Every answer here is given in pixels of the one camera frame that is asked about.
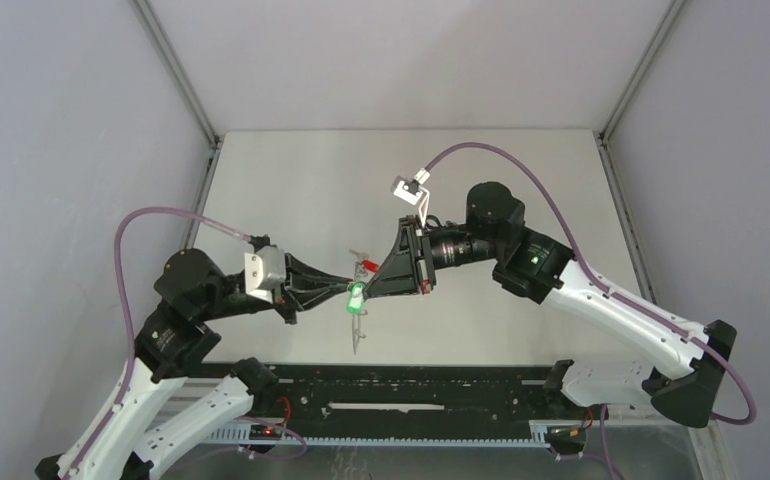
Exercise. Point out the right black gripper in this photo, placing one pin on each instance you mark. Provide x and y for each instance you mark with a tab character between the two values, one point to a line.
403	271

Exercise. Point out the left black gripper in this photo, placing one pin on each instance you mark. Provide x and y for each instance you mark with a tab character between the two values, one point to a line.
305	287

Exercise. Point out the metal disc keyring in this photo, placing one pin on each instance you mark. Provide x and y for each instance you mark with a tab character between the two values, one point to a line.
356	321

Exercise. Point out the green capped key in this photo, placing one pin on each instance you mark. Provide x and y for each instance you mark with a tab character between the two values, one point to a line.
356	301

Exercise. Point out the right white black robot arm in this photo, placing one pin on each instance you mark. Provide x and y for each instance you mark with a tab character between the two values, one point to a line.
680	369

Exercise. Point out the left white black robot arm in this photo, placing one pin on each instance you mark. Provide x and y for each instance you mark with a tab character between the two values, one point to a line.
170	349

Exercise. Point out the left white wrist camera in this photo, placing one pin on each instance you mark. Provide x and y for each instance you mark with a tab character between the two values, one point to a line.
265	272

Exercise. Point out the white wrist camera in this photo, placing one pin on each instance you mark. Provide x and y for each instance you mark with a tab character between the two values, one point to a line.
413	192
265	272

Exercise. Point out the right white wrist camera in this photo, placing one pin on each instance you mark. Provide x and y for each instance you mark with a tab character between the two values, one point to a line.
413	192

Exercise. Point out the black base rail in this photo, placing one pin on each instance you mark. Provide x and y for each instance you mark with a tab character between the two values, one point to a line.
438	402

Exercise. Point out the white slotted cable duct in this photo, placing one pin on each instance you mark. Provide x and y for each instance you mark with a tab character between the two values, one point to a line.
241	434

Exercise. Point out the left aluminium frame post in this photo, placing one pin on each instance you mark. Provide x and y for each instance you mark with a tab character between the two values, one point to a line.
160	41

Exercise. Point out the aluminium frame post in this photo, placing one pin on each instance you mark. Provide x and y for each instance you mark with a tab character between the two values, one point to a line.
646	61
160	41

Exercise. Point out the right aluminium frame post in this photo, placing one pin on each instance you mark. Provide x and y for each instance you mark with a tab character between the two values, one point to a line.
646	61

